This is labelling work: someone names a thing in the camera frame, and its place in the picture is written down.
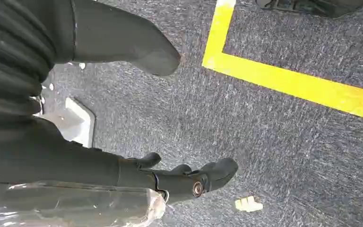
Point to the yellow floor tape strip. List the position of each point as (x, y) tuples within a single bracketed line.
[(303, 86), (220, 28)]

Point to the clear plastic wrap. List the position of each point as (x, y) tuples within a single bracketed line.
[(75, 206)]

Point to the ribbed grey right arm sleeve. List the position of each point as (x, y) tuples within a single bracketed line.
[(9, 53)]

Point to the pale yellow paper scrap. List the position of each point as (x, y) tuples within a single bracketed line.
[(248, 204)]

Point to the black robot foot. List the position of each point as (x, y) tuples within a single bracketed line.
[(313, 7)]

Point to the white metal base plate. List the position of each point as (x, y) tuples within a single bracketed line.
[(75, 123)]

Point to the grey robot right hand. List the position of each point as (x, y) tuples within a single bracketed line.
[(112, 34)]

